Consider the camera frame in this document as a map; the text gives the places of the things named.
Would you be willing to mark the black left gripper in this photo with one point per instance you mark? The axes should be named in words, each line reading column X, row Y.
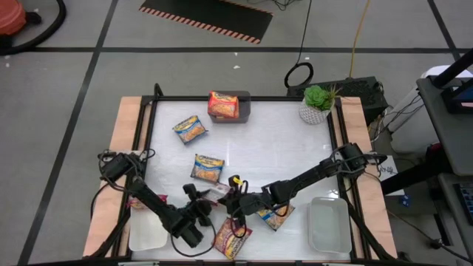
column 199, row 214

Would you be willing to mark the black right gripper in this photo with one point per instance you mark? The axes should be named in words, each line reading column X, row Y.
column 247, row 205

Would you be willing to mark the red roast beef ramen pack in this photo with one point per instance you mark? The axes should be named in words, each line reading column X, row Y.
column 221, row 188
column 229, row 242
column 135, row 203

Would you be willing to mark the blue soy sauce ramen pack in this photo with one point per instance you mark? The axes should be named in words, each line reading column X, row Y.
column 275, row 221
column 189, row 130
column 207, row 168

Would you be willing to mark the orange chicken ramen pack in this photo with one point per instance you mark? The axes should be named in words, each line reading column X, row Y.
column 222, row 105

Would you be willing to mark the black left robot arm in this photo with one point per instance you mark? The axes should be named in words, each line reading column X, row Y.
column 155, row 207

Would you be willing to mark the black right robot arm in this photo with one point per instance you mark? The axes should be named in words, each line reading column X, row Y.
column 306, row 177

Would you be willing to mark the white rectangular tray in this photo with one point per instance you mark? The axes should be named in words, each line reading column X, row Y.
column 329, row 225
column 146, row 232

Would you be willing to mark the grey plastic bin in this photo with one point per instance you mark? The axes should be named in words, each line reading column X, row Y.
column 244, row 111

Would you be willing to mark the green succulent in white pot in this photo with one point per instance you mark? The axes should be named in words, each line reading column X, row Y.
column 318, row 98

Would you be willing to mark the white paper sheet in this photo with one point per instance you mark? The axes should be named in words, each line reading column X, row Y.
column 393, row 173

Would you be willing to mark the black perforated computer case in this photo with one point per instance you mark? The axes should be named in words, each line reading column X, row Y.
column 354, row 90

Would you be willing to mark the small blue object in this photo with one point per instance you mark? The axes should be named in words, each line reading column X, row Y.
column 405, row 200

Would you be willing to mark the black hazard-striped floor mat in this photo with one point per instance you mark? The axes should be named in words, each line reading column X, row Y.
column 207, row 14

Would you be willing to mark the black desk leg beam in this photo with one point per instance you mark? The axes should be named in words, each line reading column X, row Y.
column 414, row 177

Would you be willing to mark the grey desk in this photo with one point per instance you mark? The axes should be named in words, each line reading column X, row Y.
column 451, row 144

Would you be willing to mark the black keyboard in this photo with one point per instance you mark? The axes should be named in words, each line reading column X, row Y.
column 466, row 203

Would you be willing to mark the black monitor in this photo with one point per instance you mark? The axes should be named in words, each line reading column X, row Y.
column 449, row 101

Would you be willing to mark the black diagonal pole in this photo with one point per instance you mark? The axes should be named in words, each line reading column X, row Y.
column 454, row 66

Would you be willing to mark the orange shop vacuum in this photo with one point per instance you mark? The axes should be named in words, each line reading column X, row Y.
column 11, row 16

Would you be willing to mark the black metal table frame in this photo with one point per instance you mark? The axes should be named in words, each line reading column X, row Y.
column 148, row 99

